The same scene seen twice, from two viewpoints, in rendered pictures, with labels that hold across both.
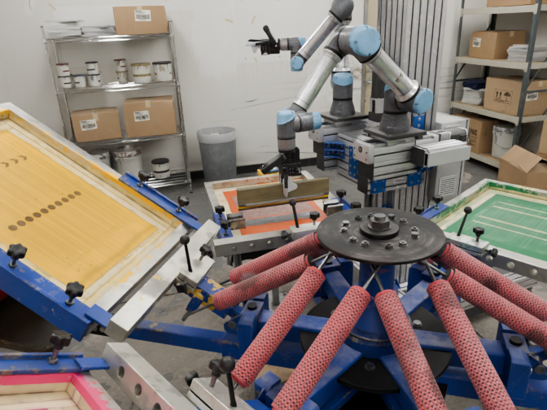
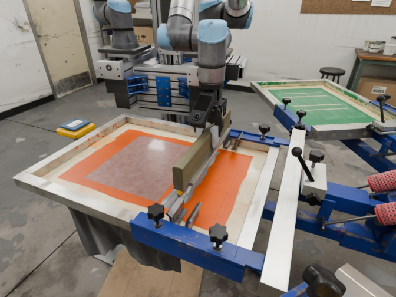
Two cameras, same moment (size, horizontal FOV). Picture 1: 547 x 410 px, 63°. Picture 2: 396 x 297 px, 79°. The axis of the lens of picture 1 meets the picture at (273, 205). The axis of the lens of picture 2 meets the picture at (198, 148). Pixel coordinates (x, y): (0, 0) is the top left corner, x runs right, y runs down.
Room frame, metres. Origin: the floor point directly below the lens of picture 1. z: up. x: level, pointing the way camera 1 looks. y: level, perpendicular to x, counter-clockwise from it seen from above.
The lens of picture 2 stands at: (1.44, 0.50, 1.49)
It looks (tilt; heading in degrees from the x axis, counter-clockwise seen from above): 32 degrees down; 307
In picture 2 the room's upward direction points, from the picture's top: straight up
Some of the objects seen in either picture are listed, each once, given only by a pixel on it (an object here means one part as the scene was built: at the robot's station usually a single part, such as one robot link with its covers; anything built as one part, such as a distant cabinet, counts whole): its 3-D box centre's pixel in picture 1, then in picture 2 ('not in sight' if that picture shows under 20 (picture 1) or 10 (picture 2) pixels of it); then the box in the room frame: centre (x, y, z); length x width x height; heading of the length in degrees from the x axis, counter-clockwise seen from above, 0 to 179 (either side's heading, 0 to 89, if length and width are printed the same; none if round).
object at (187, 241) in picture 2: (224, 233); (186, 243); (1.69, 0.21, 0.98); 0.30 x 0.05 x 0.07; 14
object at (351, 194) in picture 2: not in sight; (330, 195); (1.44, -0.13, 1.02); 0.17 x 0.06 x 0.05; 14
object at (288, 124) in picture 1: (286, 124); (212, 43); (1.82, -0.07, 1.39); 0.09 x 0.08 x 0.11; 114
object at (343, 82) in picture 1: (343, 85); (119, 13); (2.67, -0.43, 1.42); 0.13 x 0.12 x 0.14; 176
